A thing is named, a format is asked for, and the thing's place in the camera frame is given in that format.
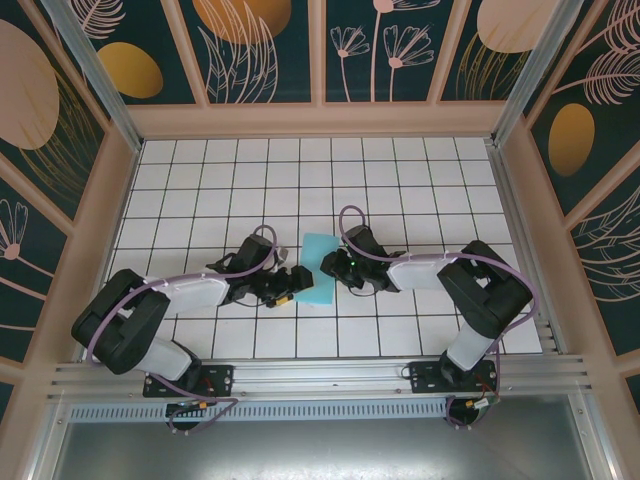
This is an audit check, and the small circuit board with connector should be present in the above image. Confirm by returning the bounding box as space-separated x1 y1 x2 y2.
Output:
462 397 501 414
167 398 211 414

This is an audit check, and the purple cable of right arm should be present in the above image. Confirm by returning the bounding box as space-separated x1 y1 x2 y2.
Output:
338 204 536 431

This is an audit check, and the slotted grey cable duct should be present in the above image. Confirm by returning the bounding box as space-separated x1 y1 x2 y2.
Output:
67 399 451 422

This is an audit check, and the tall aluminium corner post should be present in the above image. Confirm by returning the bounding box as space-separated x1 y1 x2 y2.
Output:
39 0 146 154
492 0 596 146

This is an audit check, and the light blue cloth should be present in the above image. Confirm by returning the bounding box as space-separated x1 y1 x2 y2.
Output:
292 232 341 307

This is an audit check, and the grey metal sheet panel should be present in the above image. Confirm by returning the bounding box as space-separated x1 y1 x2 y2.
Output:
47 394 614 480

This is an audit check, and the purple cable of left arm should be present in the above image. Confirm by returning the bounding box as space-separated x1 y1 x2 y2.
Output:
85 224 281 437

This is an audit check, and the black base plate right arm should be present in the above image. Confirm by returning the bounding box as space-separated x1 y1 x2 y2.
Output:
408 359 501 396

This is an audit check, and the aluminium side rail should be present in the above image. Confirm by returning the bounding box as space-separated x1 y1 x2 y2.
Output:
487 142 566 356

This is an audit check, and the thin black wire left gripper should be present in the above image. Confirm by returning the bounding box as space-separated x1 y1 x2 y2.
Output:
230 292 274 308

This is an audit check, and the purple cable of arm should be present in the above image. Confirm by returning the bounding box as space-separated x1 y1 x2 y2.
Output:
338 204 536 431
85 224 281 437

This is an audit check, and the black base plate left arm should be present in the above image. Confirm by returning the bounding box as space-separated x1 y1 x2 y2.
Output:
143 364 235 399

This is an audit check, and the short aluminium frame post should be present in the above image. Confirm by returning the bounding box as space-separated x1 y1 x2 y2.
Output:
29 399 71 480
569 394 621 480

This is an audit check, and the long aluminium mounting rail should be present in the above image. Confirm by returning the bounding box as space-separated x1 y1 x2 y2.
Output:
47 354 594 401

